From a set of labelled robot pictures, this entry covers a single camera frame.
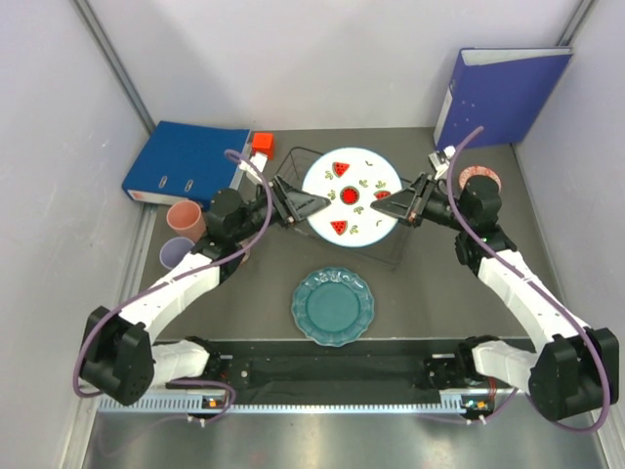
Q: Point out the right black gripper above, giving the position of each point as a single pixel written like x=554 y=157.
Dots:
x=404 y=203

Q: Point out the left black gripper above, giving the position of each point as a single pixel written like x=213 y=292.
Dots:
x=293 y=204

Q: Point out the white plate with red fruit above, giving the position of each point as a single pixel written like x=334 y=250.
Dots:
x=352 y=179

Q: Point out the blue and orange patterned bowl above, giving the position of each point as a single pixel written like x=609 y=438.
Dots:
x=478 y=170

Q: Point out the pink plastic cup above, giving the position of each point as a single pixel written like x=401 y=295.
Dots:
x=186 y=219

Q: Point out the teal scalloped plate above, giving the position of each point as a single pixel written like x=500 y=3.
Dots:
x=333 y=307

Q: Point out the lilac plastic cup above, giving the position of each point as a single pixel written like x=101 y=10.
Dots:
x=174 y=250

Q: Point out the pink patterned mug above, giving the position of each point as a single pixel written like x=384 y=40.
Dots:
x=245 y=257

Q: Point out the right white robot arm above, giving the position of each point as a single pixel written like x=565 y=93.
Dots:
x=572 y=368

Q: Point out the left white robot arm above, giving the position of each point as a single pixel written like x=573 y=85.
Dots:
x=119 y=355

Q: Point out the small red cube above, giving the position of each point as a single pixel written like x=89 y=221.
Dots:
x=263 y=143

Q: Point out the blue binder lying flat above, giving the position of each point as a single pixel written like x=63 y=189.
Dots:
x=183 y=161

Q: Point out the purple binder standing upright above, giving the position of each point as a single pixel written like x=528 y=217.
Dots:
x=500 y=89

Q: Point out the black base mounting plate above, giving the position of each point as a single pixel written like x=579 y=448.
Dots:
x=253 y=372

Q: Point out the black wire dish rack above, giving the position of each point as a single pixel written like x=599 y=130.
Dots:
x=387 y=252

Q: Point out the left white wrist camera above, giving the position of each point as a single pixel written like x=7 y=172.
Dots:
x=254 y=167

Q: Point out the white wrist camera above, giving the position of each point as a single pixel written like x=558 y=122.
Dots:
x=440 y=161
x=254 y=167

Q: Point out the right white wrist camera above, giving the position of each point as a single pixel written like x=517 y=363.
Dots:
x=440 y=161

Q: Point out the white slotted cable duct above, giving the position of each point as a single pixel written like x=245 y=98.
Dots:
x=209 y=404

